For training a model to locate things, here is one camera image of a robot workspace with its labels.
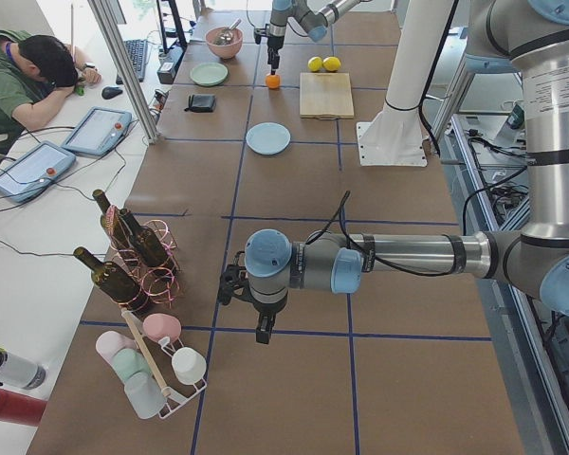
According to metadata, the aluminium frame post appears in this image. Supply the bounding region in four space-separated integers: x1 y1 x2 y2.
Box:
88 0 159 144

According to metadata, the black computer mouse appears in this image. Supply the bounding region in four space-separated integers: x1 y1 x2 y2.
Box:
101 86 123 100

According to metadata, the pink bowl with ice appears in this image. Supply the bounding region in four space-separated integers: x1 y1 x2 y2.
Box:
205 27 243 60

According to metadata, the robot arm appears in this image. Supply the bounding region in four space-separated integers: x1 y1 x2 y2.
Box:
254 0 360 75
243 1 569 343

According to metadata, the near teach pendant tablet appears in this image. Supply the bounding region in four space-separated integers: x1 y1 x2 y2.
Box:
0 141 76 203

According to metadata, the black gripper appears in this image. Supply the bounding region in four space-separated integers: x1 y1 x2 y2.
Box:
250 288 285 344
267 35 284 76

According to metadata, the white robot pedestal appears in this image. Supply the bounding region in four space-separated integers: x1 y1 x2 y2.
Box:
382 0 466 113

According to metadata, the orange mandarin fruit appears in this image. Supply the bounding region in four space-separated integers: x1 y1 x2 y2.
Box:
265 74 281 90

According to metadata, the light blue cup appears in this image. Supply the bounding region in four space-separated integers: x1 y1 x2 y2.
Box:
124 372 166 419

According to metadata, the metal scoop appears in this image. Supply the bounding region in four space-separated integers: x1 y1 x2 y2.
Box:
213 18 242 46

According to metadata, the dark green wine bottle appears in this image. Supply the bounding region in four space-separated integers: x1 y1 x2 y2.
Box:
73 246 148 312

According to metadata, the yellow lemon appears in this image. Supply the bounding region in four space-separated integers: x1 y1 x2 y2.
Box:
322 56 341 72
307 56 323 73

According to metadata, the light green plate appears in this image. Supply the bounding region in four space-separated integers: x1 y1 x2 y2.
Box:
189 63 229 87

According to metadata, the far teach pendant tablet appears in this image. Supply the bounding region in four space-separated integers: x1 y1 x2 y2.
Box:
62 106 133 156

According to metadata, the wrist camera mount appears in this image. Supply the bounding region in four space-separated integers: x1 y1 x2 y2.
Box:
253 24 271 45
216 264 251 306

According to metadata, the mint green cup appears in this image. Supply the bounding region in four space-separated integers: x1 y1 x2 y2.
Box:
110 348 151 383

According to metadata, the person in green shirt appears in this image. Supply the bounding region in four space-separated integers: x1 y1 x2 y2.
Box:
0 29 101 155

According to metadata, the copper wire bottle rack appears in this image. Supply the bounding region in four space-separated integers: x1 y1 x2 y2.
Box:
101 205 181 308

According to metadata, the pale pink cup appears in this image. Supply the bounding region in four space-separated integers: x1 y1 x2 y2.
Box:
95 331 138 365

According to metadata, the black keyboard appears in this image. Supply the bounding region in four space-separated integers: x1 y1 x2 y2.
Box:
123 39 149 82

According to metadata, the light blue plate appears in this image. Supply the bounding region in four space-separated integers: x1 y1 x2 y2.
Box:
246 122 291 155

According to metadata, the upper yellow lemon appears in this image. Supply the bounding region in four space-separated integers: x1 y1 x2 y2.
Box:
307 56 323 73

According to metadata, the red bottle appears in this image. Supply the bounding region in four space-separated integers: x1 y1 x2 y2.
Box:
0 389 47 427

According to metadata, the folded dark grey cloth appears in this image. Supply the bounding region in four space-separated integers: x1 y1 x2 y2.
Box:
185 94 216 113

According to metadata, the teach pendant tablet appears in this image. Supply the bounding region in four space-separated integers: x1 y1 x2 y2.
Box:
0 141 76 203
62 106 133 156

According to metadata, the lower yellow lemon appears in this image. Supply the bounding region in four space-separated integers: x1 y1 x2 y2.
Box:
322 56 341 72

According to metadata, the bamboo cutting board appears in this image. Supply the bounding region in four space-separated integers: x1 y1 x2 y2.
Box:
300 72 355 119

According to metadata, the white cup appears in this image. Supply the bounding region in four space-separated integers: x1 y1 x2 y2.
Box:
172 347 207 385

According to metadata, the white cup rack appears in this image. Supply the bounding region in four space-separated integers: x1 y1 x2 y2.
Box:
121 311 207 419

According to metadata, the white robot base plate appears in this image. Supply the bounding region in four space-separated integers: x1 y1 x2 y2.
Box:
357 119 428 167

